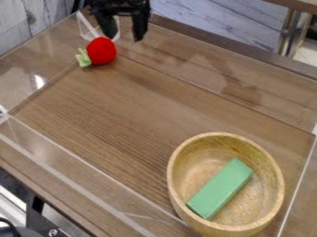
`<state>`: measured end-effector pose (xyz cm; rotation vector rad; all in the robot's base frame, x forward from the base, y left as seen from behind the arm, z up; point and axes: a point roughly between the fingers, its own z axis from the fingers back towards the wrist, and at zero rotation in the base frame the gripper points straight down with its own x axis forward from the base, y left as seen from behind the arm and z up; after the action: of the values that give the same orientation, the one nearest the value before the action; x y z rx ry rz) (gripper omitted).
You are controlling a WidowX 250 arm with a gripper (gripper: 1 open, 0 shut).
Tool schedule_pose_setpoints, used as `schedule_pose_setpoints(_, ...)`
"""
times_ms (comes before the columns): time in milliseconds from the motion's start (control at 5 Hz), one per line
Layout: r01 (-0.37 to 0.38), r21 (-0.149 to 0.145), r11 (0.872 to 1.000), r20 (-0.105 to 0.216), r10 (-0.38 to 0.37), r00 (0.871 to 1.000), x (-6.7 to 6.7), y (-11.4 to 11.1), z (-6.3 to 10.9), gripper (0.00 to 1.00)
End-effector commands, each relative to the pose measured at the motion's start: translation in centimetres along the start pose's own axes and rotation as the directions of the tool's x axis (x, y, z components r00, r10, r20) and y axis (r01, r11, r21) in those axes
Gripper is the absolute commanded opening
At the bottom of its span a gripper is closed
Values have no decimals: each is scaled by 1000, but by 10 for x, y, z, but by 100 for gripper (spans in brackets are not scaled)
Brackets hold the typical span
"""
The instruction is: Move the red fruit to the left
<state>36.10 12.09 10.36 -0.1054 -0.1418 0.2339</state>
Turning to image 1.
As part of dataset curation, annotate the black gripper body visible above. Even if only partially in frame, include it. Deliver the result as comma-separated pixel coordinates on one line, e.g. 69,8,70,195
89,0,152,16

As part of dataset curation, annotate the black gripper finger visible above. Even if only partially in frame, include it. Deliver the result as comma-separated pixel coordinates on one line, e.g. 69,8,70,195
132,9,150,42
96,12,118,39

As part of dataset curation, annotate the red plush strawberry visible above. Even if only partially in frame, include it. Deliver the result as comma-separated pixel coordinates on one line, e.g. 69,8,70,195
75,37,117,68

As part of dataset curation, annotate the metal table leg background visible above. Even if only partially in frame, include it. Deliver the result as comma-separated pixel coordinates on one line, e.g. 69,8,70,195
277,9,312,58

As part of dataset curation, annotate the wooden bowl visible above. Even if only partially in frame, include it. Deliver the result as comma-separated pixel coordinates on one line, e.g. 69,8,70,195
168,132,285,237

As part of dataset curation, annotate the green rectangular block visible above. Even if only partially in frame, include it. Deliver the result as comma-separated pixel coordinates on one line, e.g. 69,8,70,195
186,158,255,219

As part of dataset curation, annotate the clear acrylic corner bracket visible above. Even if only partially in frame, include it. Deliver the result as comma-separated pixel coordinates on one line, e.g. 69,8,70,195
75,11,108,42

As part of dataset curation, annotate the black table frame leg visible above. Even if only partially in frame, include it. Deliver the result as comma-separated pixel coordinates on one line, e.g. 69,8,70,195
26,195,70,237

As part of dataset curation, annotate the black cable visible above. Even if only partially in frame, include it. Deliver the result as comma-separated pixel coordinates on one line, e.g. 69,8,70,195
0,217,23,237

